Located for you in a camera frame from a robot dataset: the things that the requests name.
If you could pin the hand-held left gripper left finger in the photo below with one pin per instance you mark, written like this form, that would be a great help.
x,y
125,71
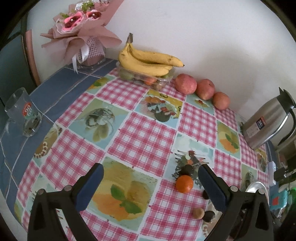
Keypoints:
x,y
91,183

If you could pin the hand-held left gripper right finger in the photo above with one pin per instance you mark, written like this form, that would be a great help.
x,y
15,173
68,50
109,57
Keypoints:
x,y
211,185

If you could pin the dark round fruit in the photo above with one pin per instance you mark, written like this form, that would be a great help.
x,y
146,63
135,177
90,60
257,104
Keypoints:
x,y
187,169
209,216

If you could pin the round metal plate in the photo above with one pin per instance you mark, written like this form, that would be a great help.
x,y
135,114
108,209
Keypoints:
x,y
253,186

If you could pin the white power strip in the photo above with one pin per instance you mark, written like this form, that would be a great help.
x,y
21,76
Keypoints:
x,y
272,171

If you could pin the teal box red label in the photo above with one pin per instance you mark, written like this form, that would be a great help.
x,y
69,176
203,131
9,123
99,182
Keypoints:
x,y
279,199

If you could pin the black power adapter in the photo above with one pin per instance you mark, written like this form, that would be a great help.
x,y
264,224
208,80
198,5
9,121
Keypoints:
x,y
281,172

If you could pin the checked fruit print tablecloth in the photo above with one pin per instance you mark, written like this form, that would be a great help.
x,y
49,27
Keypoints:
x,y
143,134

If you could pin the stainless steel thermos jug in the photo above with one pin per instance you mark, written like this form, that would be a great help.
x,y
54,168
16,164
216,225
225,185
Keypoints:
x,y
263,122

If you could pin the small red apple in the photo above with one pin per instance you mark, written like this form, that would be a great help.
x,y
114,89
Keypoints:
x,y
221,100

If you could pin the clear glass mug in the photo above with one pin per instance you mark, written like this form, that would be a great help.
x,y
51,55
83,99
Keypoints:
x,y
23,111

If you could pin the large red apple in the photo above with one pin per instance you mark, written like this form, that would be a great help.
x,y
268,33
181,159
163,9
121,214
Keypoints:
x,y
185,83

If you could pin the clear plastic fruit container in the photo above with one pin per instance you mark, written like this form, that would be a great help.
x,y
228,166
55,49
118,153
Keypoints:
x,y
161,82

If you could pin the small orange in container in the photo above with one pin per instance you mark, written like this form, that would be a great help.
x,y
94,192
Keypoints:
x,y
150,80

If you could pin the yellow banana bunch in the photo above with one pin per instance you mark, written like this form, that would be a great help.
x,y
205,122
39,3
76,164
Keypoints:
x,y
145,61

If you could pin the pink wrapped flower bouquet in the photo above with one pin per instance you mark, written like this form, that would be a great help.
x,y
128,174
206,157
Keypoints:
x,y
78,30

